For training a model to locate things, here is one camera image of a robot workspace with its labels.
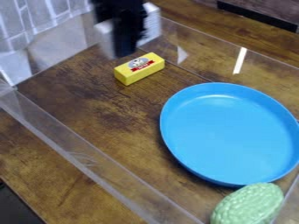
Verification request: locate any black bar on table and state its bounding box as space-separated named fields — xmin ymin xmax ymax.
xmin=217 ymin=0 xmax=299 ymax=33

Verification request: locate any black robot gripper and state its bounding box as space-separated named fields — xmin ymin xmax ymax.
xmin=90 ymin=0 xmax=147 ymax=58

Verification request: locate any clear acrylic enclosure wall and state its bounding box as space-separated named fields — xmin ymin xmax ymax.
xmin=0 ymin=0 xmax=299 ymax=224

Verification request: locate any blue round tray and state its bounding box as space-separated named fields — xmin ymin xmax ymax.
xmin=161 ymin=82 xmax=299 ymax=186

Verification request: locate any green bumpy toy vegetable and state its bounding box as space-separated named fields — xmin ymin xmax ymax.
xmin=210 ymin=183 xmax=285 ymax=224

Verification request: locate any yellow toy block with label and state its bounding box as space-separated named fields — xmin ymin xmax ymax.
xmin=114 ymin=52 xmax=165 ymax=86

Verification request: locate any white speckled block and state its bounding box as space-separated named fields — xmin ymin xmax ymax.
xmin=94 ymin=2 xmax=162 ymax=46

